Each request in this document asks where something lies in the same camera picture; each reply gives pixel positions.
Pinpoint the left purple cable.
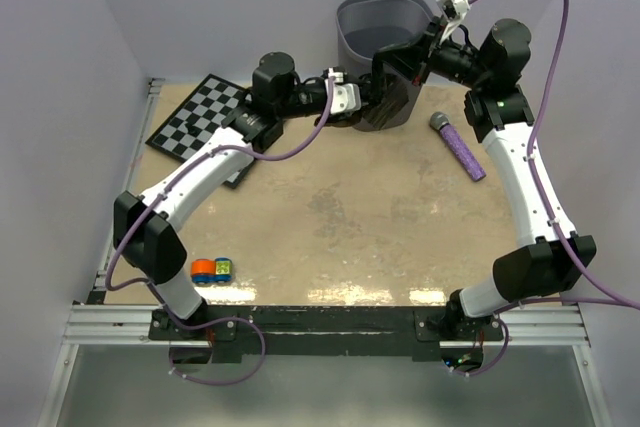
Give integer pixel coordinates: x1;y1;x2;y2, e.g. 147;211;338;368
105;77;336;382

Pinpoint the black plastic trash bag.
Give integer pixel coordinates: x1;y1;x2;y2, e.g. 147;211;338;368
353;73;419;132

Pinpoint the grey plastic trash bin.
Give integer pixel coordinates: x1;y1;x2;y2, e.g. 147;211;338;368
335;0;436;132

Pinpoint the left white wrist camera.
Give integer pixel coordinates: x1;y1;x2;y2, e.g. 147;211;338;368
325;67;362;115

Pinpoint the aluminium rail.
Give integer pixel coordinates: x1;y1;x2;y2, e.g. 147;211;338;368
63;304;589;346
81;78;165;305

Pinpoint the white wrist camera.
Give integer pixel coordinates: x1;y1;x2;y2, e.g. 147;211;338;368
325;67;362;115
436;0;471;43

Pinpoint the aluminium left side rail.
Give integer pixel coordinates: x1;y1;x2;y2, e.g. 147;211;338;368
81;78;165;305

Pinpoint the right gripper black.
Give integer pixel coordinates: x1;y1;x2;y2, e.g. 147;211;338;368
377;15;490;90

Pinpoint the purple glitter toy microphone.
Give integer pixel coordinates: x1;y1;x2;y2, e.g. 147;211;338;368
429;112;486;182

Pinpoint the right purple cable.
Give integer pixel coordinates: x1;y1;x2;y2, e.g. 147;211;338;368
449;0;640;378

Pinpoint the black white chessboard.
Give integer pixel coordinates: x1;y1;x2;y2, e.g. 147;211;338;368
146;74;245;163

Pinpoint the orange blue toy car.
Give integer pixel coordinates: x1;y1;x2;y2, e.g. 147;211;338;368
190;257;234;285

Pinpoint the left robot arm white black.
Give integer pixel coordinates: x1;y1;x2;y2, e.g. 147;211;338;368
113;52;387;339

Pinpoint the aluminium front rail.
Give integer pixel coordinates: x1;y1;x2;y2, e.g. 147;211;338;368
63;304;589;346

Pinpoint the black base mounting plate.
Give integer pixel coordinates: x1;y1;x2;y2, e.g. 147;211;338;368
149;305;503;364

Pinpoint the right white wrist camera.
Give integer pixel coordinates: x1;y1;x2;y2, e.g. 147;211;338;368
436;0;471;43

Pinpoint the purple cable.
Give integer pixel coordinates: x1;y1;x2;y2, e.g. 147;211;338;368
449;0;640;378
105;77;336;382

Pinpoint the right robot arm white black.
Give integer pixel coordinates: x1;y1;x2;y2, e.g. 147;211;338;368
371;19;596;340

